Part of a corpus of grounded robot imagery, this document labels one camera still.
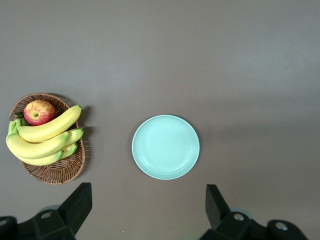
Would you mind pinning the mint green round plate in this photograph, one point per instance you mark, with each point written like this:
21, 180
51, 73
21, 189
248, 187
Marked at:
165, 147

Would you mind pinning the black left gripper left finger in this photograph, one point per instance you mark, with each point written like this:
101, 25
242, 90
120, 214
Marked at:
62, 225

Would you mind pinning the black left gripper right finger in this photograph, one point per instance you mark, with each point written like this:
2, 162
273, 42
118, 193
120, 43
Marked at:
232, 227

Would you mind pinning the brown wicker basket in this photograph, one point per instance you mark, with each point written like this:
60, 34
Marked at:
52, 172

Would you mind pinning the yellow banana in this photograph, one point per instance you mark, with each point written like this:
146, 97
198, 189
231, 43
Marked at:
50, 127
70, 149
40, 160
32, 148
77, 136

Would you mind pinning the red yellow apple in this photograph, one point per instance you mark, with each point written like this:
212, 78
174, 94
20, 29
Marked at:
40, 112

